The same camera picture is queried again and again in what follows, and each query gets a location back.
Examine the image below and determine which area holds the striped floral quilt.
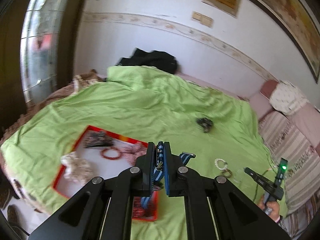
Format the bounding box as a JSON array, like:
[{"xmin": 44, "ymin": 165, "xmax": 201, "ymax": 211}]
[{"xmin": 259, "ymin": 111, "xmax": 319, "ymax": 239}]

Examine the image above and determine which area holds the black clothing pile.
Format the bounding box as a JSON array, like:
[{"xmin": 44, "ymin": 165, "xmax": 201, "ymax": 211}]
[{"xmin": 117, "ymin": 48, "xmax": 178, "ymax": 74}]

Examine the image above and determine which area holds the person right hand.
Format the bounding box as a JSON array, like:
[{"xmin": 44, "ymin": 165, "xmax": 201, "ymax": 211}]
[{"xmin": 257, "ymin": 195, "xmax": 280, "ymax": 223}]

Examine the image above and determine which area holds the framed wall painting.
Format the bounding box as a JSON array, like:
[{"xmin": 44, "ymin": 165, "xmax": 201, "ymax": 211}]
[{"xmin": 250, "ymin": 0, "xmax": 319, "ymax": 82}]

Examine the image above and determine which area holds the blue striped hair clip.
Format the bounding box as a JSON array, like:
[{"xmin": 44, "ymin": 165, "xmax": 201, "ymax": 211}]
[{"xmin": 140, "ymin": 141, "xmax": 196, "ymax": 210}]

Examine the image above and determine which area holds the red bead bracelet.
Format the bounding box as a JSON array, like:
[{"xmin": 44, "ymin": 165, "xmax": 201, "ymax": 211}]
[{"xmin": 100, "ymin": 146, "xmax": 123, "ymax": 160}]

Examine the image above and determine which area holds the beige wall switch plate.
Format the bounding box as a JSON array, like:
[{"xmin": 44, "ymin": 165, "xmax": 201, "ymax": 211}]
[{"xmin": 191, "ymin": 11, "xmax": 214, "ymax": 28}]

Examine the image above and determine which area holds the red plaid scrunchie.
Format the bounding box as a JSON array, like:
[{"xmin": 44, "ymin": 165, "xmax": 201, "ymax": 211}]
[{"xmin": 119, "ymin": 142, "xmax": 146, "ymax": 166}]

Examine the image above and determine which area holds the dark grey green scrunchie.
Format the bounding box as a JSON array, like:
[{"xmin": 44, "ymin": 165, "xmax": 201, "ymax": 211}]
[{"xmin": 196, "ymin": 118, "xmax": 214, "ymax": 133}]

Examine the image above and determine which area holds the white cherry print scrunchie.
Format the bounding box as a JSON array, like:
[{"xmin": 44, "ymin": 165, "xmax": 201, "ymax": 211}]
[{"xmin": 61, "ymin": 151, "xmax": 93, "ymax": 186}]

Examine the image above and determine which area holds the white patterned cloth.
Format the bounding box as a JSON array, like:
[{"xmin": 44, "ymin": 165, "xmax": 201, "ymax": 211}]
[{"xmin": 269, "ymin": 81, "xmax": 310, "ymax": 116}]

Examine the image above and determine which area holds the white pearl bracelet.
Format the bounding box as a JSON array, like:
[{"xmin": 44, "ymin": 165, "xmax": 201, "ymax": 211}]
[{"xmin": 214, "ymin": 158, "xmax": 229, "ymax": 172}]

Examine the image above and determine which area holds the pink pillow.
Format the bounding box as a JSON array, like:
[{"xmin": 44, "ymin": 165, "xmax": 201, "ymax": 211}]
[{"xmin": 248, "ymin": 80, "xmax": 319, "ymax": 152}]

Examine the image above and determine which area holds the red shallow tray box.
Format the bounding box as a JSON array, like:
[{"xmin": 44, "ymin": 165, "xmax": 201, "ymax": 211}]
[{"xmin": 52, "ymin": 125, "xmax": 159, "ymax": 222}]

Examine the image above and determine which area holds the stained glass door window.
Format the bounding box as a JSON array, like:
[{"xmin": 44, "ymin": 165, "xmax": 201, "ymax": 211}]
[{"xmin": 20, "ymin": 0, "xmax": 67, "ymax": 105}]

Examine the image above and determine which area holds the green bed sheet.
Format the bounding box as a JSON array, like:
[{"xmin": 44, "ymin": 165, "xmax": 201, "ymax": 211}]
[{"xmin": 0, "ymin": 65, "xmax": 288, "ymax": 240}]

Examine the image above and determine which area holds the brown flower hair clip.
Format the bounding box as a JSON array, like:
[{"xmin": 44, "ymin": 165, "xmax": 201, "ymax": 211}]
[{"xmin": 84, "ymin": 131, "xmax": 114, "ymax": 148}]

